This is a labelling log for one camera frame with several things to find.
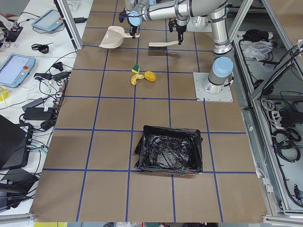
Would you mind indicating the beige dustpan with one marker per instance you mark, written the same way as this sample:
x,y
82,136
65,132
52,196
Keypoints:
x,y
114,37

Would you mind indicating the green yellow sponge piece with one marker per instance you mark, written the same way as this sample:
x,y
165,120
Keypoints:
x,y
136,69

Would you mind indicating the white crumpled cloth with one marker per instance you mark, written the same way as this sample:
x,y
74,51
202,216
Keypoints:
x,y
259,50

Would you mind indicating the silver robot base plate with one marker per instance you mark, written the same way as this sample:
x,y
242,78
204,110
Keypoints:
x,y
206,91

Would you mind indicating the blue teach pendant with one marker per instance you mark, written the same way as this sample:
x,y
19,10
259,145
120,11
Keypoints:
x,y
50,22
15,69

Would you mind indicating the black lined trash bin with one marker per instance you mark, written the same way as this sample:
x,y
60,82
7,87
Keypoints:
x,y
173,151

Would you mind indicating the power strip with plugs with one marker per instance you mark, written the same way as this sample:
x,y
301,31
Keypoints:
x,y
60,94

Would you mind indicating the blue teach pendant near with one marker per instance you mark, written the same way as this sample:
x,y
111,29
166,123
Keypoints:
x,y
15,69

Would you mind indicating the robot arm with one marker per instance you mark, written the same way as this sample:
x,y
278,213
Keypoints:
x,y
216,11
138,11

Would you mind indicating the white hand brush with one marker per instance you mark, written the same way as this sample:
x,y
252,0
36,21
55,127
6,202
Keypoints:
x,y
161,45

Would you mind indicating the black power adapter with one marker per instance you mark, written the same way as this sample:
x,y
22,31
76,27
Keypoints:
x,y
39,113

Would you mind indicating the blue teach pendant far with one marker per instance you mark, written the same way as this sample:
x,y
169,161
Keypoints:
x,y
50,22

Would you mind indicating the aluminium frame post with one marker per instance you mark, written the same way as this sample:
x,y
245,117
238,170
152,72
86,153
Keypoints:
x,y
69,23

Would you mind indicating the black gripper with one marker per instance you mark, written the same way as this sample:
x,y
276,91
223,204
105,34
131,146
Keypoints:
x,y
132,29
180,30

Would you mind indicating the black laptop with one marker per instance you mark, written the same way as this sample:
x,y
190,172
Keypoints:
x,y
14,144

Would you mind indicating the croissant piece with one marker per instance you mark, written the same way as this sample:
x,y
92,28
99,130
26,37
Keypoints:
x,y
135,77

